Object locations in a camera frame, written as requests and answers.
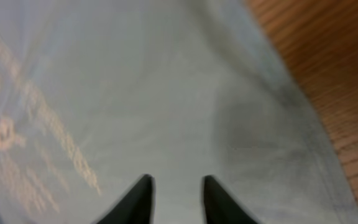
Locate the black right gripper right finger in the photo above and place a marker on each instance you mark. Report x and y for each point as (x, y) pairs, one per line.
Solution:
(219, 206)

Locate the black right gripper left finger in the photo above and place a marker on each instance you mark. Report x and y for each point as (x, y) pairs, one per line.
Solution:
(136, 206)

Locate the light blue printed t-shirt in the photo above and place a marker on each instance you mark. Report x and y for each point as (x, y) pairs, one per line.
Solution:
(95, 93)

